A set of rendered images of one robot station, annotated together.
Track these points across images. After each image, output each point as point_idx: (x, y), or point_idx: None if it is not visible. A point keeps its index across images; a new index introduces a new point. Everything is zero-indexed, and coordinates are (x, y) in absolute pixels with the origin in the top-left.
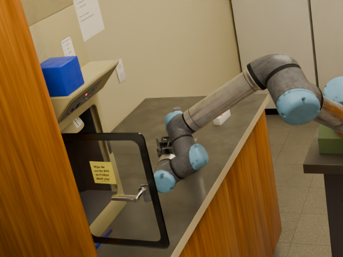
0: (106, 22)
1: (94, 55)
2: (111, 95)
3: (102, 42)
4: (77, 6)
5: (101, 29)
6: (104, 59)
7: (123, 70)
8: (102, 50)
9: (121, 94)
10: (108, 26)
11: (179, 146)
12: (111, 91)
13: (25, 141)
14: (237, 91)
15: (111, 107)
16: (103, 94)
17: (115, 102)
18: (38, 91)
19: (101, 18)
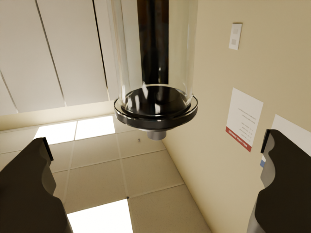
0: (228, 89)
1: (258, 78)
2: (261, 19)
3: (241, 79)
4: (251, 131)
5: (236, 89)
6: (248, 63)
7: (231, 34)
8: (245, 73)
9: (245, 9)
10: (228, 84)
11: None
12: (258, 24)
13: None
14: None
15: (270, 1)
16: (272, 28)
17: (259, 4)
18: None
19: (231, 96)
